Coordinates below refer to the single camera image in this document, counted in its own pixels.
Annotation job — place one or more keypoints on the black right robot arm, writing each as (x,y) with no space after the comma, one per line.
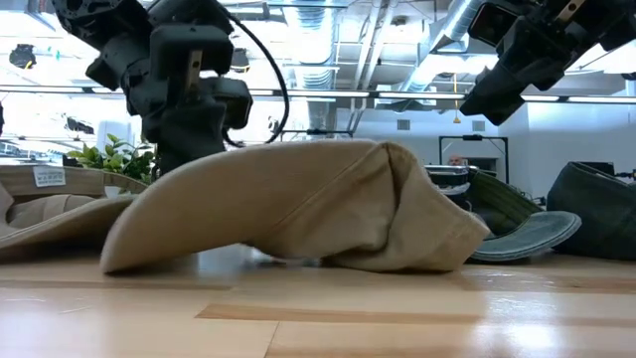
(621,30)

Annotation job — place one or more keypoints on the green plant in white pot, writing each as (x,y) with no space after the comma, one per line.
(119,159)

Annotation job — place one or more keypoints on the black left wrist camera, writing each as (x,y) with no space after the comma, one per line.
(231,102)

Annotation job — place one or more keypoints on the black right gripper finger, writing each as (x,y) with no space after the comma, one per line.
(497,99)

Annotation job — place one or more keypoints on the black stand frame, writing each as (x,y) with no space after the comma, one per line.
(472,137)
(318,132)

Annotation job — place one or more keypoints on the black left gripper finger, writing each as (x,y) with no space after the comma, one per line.
(189,134)

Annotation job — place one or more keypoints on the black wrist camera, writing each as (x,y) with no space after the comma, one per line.
(231,102)
(492,22)

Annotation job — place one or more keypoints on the silver spiral ceiling duct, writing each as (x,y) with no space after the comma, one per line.
(447,30)

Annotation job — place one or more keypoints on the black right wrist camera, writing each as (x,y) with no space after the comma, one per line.
(492,22)

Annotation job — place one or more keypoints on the beige cotton cap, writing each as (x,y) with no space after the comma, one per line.
(298,199)
(49,224)

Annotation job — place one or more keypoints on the dark green bag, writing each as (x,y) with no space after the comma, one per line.
(596,214)

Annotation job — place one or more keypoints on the corrugated silver duct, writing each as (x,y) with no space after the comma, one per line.
(313,74)

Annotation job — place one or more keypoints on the person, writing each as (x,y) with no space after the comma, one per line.
(454,160)

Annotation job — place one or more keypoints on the dark green cotton cap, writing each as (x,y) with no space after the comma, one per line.
(526,238)

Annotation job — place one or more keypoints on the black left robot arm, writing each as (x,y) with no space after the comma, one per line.
(99,15)

